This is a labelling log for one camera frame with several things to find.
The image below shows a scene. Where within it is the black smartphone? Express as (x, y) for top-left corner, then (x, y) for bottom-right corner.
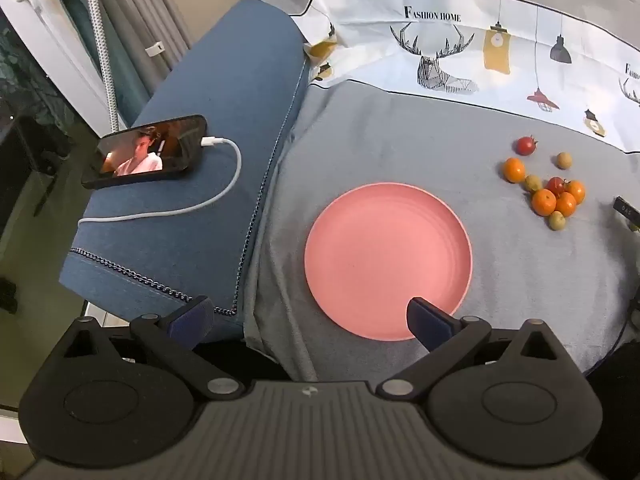
(80, 114), (208, 191)

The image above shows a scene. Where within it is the grey curtain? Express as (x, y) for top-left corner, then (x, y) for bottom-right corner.
(82, 0), (246, 128)

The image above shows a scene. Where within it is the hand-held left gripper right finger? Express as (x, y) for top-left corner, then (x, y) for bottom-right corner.
(375, 297), (561, 402)

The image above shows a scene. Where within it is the teal curtain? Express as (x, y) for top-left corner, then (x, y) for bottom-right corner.
(47, 0), (132, 128)

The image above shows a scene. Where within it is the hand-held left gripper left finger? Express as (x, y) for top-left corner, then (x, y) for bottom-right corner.
(60, 296), (247, 401)

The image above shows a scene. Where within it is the white charging cable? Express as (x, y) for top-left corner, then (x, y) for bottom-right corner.
(77, 135), (242, 231)

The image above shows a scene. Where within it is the black and white patterned pole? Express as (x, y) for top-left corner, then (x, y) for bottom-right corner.
(80, 0), (123, 133)

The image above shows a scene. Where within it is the blue cushion with braided trim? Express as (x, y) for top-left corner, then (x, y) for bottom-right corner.
(59, 0), (307, 343)

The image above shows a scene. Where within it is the pink plate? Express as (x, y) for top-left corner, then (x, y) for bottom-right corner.
(304, 181), (473, 342)

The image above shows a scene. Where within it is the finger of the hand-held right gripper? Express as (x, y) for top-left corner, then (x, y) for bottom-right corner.
(613, 196), (640, 233)

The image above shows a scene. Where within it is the grey printed bed sheet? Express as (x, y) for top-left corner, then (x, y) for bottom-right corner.
(240, 0), (640, 381)

